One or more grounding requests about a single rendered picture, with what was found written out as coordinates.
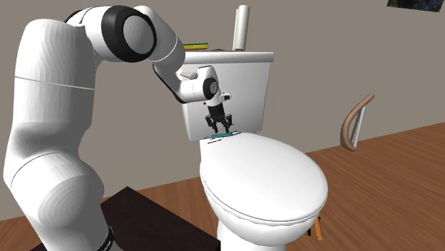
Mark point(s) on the white paper roll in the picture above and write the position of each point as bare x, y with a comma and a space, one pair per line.
241, 27

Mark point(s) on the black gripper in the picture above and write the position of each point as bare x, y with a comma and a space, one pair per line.
217, 112

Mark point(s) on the dark wall picture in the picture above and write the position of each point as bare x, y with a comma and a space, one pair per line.
415, 4

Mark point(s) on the green and yellow sponge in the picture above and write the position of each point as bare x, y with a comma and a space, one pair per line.
196, 46

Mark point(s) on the orange and black tool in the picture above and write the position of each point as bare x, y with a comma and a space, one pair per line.
318, 230

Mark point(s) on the teal flat bar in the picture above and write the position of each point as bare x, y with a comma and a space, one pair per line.
222, 135

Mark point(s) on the dark robot stand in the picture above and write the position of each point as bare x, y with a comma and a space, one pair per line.
153, 226

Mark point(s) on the white toilet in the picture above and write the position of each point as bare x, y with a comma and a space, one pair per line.
257, 173

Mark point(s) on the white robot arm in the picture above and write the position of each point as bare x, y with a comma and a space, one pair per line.
55, 104

